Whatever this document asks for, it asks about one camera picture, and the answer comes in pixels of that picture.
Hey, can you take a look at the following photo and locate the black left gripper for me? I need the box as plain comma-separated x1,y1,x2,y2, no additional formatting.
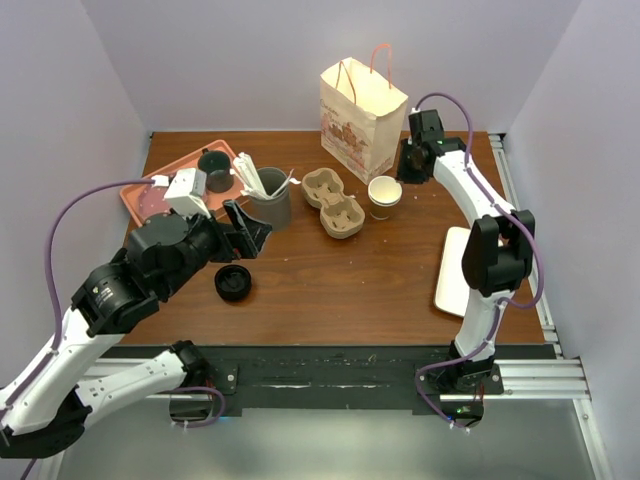
162,197,274,296

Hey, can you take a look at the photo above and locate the brown paper coffee cup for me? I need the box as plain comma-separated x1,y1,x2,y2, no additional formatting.
367,176,403,220

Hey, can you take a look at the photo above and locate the black plastic cup lid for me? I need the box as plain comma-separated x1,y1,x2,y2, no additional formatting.
214,265,252,302

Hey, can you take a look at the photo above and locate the cream paper takeout bag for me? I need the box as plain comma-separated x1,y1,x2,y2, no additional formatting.
320,43,408,184

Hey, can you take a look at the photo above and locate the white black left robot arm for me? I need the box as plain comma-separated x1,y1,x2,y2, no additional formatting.
1,201,272,459

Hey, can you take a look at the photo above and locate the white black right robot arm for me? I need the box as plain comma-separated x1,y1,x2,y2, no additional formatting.
397,138,535,393

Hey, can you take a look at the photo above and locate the grey cylindrical utensil holder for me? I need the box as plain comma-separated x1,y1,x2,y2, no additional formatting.
250,167,291,232

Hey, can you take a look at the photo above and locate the dark green mug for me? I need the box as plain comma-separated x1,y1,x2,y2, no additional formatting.
198,149,234,193

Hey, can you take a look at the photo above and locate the white plastic stirrer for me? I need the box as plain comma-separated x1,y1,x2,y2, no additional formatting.
268,169,301,200

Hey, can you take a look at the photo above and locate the cardboard two-cup carrier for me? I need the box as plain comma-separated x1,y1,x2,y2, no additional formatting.
301,168,365,240

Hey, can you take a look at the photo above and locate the pink polka dot plate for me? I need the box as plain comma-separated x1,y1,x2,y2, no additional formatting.
136,185,170,221

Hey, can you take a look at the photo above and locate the pink rectangular tray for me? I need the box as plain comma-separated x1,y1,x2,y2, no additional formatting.
119,138,251,231

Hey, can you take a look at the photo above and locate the white rectangular plate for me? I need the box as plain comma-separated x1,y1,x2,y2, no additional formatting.
434,227,471,317

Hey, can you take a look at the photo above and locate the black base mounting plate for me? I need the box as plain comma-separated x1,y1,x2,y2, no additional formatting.
99,344,561,424

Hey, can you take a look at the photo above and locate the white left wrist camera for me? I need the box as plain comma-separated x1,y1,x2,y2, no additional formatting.
151,167,211,219

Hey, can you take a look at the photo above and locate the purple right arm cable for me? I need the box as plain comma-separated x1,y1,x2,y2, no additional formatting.
414,92,549,431

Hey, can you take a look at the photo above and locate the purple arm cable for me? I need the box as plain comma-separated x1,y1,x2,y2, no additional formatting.
414,92,549,431
0,178,166,480

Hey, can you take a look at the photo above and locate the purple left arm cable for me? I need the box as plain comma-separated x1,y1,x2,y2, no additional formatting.
0,178,166,480

